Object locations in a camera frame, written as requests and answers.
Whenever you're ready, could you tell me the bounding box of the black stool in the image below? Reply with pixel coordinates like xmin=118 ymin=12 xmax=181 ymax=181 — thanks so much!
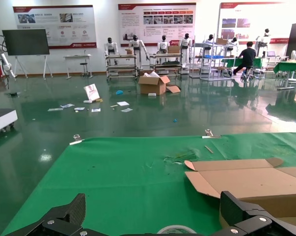
xmin=79 ymin=62 xmax=91 ymax=78

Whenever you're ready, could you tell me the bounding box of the green covered work table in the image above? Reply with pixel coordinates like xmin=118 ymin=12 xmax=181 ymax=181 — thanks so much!
xmin=225 ymin=57 xmax=263 ymax=73
xmin=272 ymin=61 xmax=296 ymax=91

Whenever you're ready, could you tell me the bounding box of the open brown cardboard box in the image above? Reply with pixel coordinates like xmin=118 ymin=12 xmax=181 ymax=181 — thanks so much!
xmin=184 ymin=157 xmax=296 ymax=229

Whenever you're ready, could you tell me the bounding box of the white humanoid robot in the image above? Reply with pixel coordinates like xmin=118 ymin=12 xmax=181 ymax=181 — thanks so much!
xmin=227 ymin=36 xmax=239 ymax=57
xmin=179 ymin=33 xmax=193 ymax=74
xmin=203 ymin=33 xmax=215 ymax=47
xmin=128 ymin=34 xmax=150 ymax=72
xmin=104 ymin=37 xmax=119 ymax=66
xmin=254 ymin=28 xmax=272 ymax=57
xmin=157 ymin=35 xmax=170 ymax=54

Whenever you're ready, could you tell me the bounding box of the white tape roll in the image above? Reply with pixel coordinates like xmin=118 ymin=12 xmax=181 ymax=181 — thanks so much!
xmin=157 ymin=225 xmax=197 ymax=236

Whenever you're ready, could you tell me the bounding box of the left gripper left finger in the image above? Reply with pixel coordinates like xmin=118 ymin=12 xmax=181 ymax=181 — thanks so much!
xmin=0 ymin=193 xmax=97 ymax=236

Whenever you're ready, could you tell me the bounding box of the white mobile robot station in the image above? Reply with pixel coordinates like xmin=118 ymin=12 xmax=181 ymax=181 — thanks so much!
xmin=0 ymin=86 xmax=18 ymax=136

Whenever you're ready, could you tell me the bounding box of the metal rack workbench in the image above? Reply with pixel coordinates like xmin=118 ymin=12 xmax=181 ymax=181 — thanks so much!
xmin=105 ymin=54 xmax=138 ymax=81
xmin=149 ymin=53 xmax=183 ymax=76

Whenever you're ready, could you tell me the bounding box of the black screen on stand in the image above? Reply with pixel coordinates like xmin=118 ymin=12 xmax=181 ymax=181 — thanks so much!
xmin=2 ymin=29 xmax=54 ymax=79

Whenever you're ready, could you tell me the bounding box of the white and red bag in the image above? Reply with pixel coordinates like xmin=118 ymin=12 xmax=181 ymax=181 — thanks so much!
xmin=83 ymin=83 xmax=101 ymax=104

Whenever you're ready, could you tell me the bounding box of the poster board with red header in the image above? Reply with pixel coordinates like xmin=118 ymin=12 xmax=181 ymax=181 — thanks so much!
xmin=117 ymin=2 xmax=197 ymax=47

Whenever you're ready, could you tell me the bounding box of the poster board with dark pictures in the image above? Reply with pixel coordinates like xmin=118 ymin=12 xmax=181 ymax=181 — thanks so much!
xmin=218 ymin=1 xmax=293 ymax=46

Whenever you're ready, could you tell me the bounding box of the green table cloth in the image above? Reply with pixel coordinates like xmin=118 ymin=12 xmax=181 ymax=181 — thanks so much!
xmin=0 ymin=132 xmax=296 ymax=236

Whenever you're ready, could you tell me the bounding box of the white desk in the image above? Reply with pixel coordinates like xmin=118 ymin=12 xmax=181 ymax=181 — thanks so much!
xmin=63 ymin=54 xmax=93 ymax=80

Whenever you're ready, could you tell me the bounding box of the seated person in black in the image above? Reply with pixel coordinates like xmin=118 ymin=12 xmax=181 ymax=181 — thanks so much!
xmin=228 ymin=41 xmax=258 ymax=81

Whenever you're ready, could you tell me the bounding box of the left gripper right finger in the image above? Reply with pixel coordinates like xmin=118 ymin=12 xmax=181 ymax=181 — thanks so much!
xmin=215 ymin=190 xmax=296 ymax=236

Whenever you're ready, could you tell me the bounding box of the metal binder clip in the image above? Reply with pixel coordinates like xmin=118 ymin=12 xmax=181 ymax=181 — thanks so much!
xmin=201 ymin=129 xmax=222 ymax=140
xmin=69 ymin=134 xmax=86 ymax=146

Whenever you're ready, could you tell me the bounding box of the poster board with photos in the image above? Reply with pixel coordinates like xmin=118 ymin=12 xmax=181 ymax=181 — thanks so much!
xmin=12 ymin=4 xmax=97 ymax=50

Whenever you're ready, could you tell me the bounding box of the large open cardboard carton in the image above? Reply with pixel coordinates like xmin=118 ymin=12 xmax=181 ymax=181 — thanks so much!
xmin=137 ymin=71 xmax=171 ymax=96

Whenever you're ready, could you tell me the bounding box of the clear plastic bag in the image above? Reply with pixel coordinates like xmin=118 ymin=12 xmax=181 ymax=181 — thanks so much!
xmin=162 ymin=149 xmax=199 ymax=165

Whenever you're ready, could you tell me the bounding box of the tall metal frame rack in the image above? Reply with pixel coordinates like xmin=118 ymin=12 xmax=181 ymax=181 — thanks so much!
xmin=188 ymin=42 xmax=234 ymax=82

